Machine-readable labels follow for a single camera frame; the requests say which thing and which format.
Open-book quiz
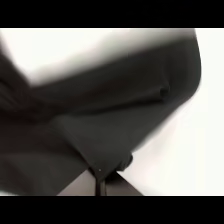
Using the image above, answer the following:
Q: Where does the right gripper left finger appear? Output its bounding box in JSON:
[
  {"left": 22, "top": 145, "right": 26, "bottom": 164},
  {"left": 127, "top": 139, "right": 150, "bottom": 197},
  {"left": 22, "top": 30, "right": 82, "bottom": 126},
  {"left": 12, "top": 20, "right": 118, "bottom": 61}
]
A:
[{"left": 56, "top": 168, "right": 102, "bottom": 197}]

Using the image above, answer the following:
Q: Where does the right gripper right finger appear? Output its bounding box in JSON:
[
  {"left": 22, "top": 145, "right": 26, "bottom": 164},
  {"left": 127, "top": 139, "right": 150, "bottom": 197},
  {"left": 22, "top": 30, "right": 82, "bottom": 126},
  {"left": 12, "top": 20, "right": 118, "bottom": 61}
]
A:
[{"left": 101, "top": 170, "right": 145, "bottom": 197}]

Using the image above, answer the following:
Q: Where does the black garment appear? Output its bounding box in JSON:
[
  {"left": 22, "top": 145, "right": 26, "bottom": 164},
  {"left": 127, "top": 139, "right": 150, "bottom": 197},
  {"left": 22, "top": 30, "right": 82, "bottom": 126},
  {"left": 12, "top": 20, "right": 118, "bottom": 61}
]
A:
[{"left": 0, "top": 29, "right": 203, "bottom": 197}]

